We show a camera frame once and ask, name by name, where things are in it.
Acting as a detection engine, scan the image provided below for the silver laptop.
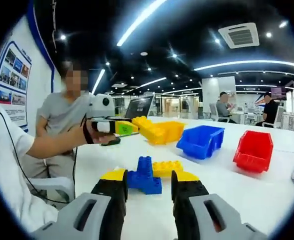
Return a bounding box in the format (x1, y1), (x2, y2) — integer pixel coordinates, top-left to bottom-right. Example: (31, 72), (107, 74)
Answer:
(124, 94), (155, 120)

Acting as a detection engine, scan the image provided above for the yellow plastic bin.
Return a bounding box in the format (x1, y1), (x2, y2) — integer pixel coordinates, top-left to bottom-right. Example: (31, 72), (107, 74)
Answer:
(146, 120), (187, 146)

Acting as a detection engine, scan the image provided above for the person's white shirt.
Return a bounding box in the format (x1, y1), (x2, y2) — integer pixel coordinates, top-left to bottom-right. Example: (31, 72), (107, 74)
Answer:
(0, 119), (60, 232)

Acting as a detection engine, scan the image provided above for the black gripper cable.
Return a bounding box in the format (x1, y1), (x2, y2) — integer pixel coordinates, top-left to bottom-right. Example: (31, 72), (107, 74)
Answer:
(72, 113), (88, 200)

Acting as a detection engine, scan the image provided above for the blue toy block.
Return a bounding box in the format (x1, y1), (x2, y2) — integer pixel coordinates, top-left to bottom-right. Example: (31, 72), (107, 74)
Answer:
(126, 155), (163, 196)

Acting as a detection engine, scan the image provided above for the white office chair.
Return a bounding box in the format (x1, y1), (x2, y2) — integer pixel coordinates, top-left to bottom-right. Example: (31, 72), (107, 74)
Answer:
(261, 107), (285, 129)
(208, 102), (220, 122)

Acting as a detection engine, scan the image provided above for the white plastic chair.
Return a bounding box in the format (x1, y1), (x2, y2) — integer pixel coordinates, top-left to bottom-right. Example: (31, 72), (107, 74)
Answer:
(31, 176), (76, 204)

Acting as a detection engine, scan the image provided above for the person's left hand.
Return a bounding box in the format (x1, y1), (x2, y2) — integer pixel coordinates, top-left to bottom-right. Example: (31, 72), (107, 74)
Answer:
(82, 121), (118, 146)

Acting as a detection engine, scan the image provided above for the wall poster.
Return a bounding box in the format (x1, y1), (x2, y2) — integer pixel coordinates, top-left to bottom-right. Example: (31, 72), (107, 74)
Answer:
(0, 41), (33, 128)

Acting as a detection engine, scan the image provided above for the straight ceiling light strip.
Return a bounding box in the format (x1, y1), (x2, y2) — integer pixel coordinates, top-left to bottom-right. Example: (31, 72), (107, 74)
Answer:
(91, 68), (106, 95)

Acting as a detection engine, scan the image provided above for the black computer mouse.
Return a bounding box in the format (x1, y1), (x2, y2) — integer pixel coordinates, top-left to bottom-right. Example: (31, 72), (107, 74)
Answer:
(101, 138), (122, 147)

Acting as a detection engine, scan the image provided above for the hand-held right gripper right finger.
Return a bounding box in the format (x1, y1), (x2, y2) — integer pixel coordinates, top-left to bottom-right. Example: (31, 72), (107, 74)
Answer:
(171, 170), (268, 240)

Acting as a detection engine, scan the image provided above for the blue plastic bin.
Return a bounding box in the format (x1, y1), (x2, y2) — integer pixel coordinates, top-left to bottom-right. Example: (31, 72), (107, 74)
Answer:
(176, 125), (225, 160)

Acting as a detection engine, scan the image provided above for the curved ceiling light strip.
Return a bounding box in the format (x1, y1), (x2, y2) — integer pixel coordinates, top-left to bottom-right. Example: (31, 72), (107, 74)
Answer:
(116, 0), (168, 47)
(193, 59), (294, 72)

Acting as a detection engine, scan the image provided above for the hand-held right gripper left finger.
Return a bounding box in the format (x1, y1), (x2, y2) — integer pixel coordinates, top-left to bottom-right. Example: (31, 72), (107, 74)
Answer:
(30, 168), (129, 240)

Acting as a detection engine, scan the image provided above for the ceiling air conditioner vent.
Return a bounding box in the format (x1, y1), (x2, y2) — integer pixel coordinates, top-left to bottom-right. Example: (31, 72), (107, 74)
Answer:
(217, 22), (260, 50)

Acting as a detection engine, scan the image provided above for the red plastic bin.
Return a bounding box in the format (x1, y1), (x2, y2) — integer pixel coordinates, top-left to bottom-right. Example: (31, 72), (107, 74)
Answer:
(232, 130), (274, 174)

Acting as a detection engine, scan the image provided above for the black device cable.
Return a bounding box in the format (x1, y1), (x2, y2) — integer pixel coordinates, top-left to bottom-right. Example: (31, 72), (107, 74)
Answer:
(0, 111), (72, 205)

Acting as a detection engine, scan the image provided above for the yellow toy block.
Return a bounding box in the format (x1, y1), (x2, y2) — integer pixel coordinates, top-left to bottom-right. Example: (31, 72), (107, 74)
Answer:
(151, 160), (185, 179)
(131, 115), (155, 135)

